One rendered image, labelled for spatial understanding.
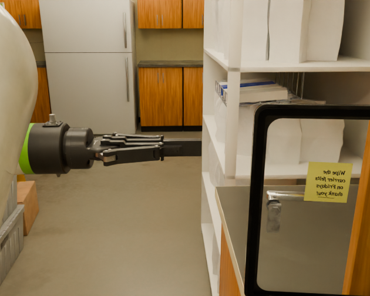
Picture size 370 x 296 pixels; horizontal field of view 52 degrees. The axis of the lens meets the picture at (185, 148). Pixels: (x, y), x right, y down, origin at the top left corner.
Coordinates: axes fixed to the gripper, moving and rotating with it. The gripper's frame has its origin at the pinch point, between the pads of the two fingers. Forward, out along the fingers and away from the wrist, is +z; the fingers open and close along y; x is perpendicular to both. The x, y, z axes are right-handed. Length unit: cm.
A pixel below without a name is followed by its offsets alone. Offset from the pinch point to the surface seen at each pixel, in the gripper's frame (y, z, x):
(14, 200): 167, -106, 89
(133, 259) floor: 156, -28, 129
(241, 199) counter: 52, 22, 36
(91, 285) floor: 130, -50, 129
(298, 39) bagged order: 89, 49, -17
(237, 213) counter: 42, 19, 36
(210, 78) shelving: 186, 25, 12
